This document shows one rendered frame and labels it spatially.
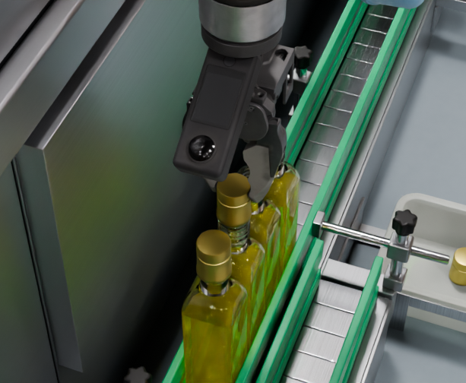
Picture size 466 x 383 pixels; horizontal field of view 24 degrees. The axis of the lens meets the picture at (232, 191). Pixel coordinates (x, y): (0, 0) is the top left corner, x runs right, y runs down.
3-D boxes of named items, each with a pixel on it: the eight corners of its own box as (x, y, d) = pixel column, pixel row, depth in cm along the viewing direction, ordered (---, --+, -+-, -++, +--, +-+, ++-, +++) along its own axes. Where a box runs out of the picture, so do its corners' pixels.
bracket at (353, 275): (325, 287, 147) (329, 254, 142) (394, 307, 145) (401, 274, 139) (317, 307, 145) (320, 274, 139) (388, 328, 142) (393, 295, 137)
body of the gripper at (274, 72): (295, 95, 107) (301, -5, 98) (267, 155, 102) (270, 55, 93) (221, 77, 109) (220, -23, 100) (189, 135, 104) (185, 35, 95)
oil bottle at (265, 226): (235, 297, 138) (236, 179, 122) (277, 310, 136) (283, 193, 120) (218, 331, 134) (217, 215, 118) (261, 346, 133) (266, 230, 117)
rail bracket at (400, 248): (315, 250, 142) (321, 184, 133) (443, 286, 138) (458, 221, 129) (308, 267, 140) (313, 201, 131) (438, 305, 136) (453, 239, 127)
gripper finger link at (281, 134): (292, 169, 106) (281, 99, 100) (287, 181, 105) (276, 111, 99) (246, 163, 108) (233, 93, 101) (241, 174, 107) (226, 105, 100)
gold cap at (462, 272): (477, 270, 154) (481, 250, 151) (471, 289, 152) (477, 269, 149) (451, 263, 155) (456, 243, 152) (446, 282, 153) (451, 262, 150)
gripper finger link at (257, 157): (297, 172, 112) (287, 103, 106) (279, 213, 109) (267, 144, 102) (268, 168, 114) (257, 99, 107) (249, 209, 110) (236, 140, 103)
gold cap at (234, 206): (223, 197, 114) (223, 168, 110) (255, 206, 113) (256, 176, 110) (211, 222, 111) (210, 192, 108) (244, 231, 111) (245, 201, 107)
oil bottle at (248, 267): (220, 333, 134) (217, 217, 118) (264, 346, 133) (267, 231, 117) (203, 370, 130) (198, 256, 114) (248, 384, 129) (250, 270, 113)
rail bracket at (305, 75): (266, 104, 162) (268, 33, 152) (311, 115, 160) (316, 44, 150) (257, 122, 159) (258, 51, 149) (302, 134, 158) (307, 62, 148)
